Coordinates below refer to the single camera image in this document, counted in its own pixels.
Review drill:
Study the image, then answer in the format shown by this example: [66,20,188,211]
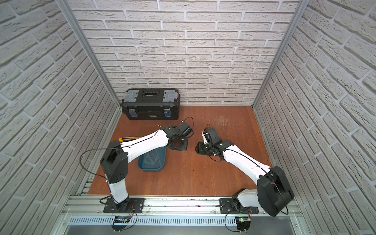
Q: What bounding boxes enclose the left controller board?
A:
[112,216,134,232]

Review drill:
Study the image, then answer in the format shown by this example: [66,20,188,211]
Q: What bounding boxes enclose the black plastic toolbox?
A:
[121,88,180,120]

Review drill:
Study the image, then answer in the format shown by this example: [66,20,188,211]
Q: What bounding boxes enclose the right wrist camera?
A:
[202,127,222,146]

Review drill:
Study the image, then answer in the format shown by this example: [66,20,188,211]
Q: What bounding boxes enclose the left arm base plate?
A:
[103,197,145,213]

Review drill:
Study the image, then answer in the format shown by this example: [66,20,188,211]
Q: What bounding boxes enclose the yellow black utility knife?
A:
[118,137,139,143]

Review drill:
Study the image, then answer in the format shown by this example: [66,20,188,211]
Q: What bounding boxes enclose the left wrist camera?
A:
[177,121,194,139]

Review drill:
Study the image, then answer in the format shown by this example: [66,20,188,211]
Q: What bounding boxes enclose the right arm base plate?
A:
[219,198,259,214]

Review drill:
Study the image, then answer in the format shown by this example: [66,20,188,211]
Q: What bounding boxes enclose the teal plastic storage box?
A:
[137,147,167,172]

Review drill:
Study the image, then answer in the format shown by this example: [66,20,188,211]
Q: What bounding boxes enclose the controller board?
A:
[235,216,251,233]
[112,216,134,232]

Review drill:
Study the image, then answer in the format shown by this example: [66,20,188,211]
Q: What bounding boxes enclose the right controller board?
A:
[235,216,251,233]

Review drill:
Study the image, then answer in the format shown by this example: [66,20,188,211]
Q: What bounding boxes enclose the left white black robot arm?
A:
[100,122,193,206]

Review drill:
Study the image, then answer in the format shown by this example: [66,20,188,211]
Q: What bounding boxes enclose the aluminium front rail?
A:
[60,195,303,218]

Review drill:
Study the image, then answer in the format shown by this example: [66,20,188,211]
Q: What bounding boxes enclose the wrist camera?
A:
[177,121,194,139]
[202,127,222,146]

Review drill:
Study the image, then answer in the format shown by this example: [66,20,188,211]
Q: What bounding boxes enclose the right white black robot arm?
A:
[195,141,294,217]

